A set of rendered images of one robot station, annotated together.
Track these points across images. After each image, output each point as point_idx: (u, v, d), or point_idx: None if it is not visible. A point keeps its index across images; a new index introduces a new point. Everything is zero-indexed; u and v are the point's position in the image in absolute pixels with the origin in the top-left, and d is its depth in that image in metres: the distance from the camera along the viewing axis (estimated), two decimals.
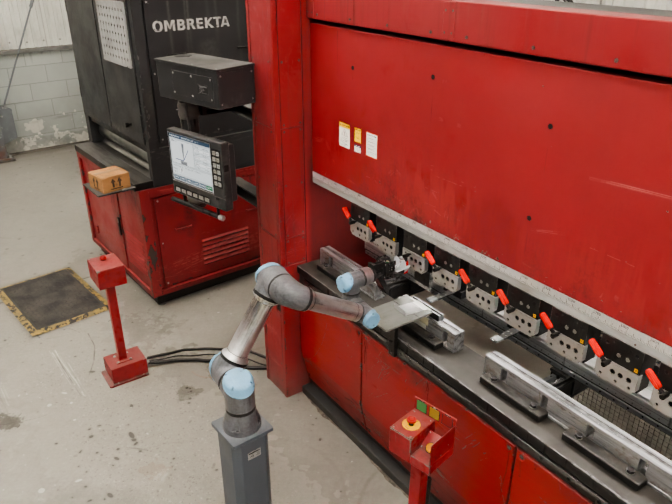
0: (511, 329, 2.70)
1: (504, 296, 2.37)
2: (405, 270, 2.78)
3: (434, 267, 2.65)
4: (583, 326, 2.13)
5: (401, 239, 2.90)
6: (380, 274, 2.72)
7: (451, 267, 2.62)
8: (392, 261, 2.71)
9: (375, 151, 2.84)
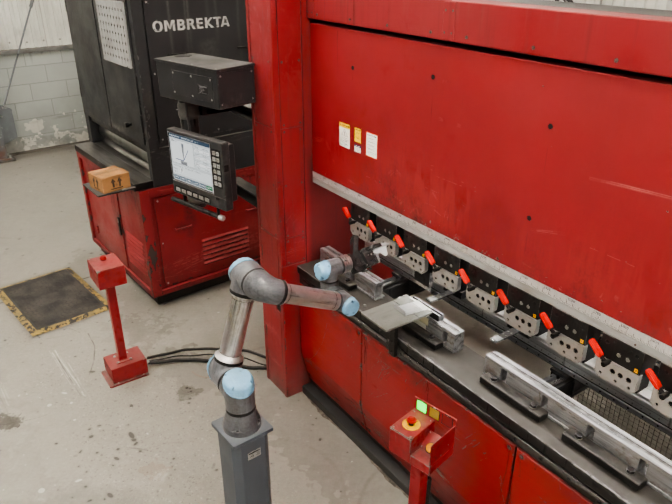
0: (511, 329, 2.70)
1: (504, 296, 2.37)
2: (373, 254, 2.79)
3: (434, 267, 2.65)
4: (583, 326, 2.13)
5: (401, 239, 2.90)
6: None
7: (451, 267, 2.62)
8: (368, 270, 2.72)
9: (375, 151, 2.84)
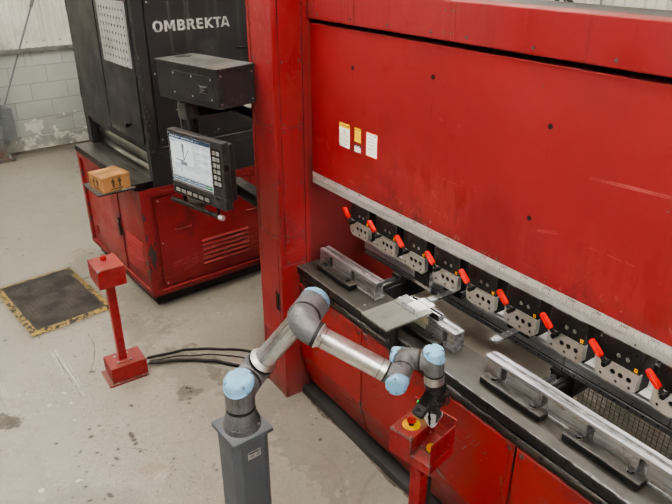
0: (511, 329, 2.70)
1: (504, 296, 2.37)
2: (436, 423, 2.37)
3: (434, 267, 2.65)
4: (583, 326, 2.13)
5: (401, 239, 2.90)
6: (438, 393, 2.32)
7: (451, 267, 2.62)
8: (449, 398, 2.37)
9: (375, 151, 2.84)
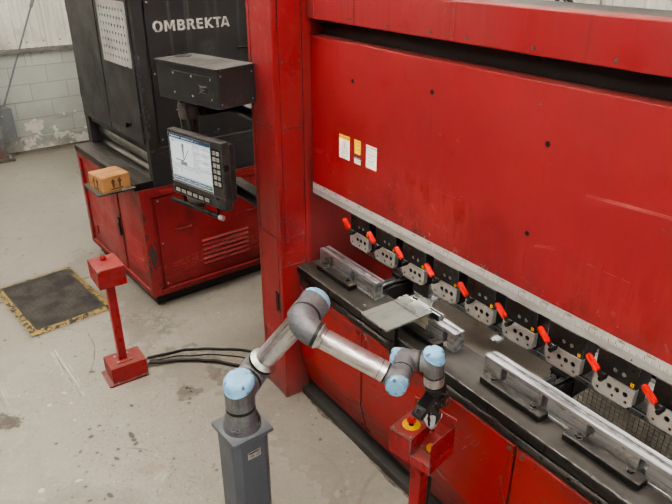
0: None
1: (502, 309, 2.39)
2: (436, 424, 2.37)
3: (433, 279, 2.67)
4: (580, 340, 2.16)
5: (400, 250, 2.92)
6: (438, 395, 2.32)
7: (450, 279, 2.64)
8: (449, 400, 2.37)
9: (375, 163, 2.87)
